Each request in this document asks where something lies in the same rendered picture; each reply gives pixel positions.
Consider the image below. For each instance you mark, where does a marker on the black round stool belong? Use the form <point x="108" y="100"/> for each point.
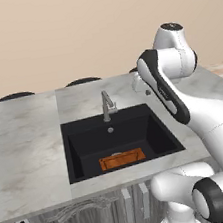
<point x="13" y="96"/>
<point x="82" y="81"/>
<point x="133" y="69"/>

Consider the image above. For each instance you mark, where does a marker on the grey wood plain cupboard door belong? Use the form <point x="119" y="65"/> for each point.
<point x="156" y="214"/>

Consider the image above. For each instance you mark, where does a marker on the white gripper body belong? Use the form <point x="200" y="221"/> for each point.
<point x="138" y="84"/>

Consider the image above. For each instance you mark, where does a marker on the orange wooden cutting board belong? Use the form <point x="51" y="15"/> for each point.
<point x="122" y="159"/>

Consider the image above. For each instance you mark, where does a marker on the grey metal sink faucet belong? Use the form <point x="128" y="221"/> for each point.
<point x="106" y="109"/>

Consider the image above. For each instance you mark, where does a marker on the black sink basin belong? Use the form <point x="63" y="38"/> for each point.
<point x="88" y="144"/>

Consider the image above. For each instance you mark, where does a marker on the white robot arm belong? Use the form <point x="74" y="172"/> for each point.
<point x="220" y="124"/>

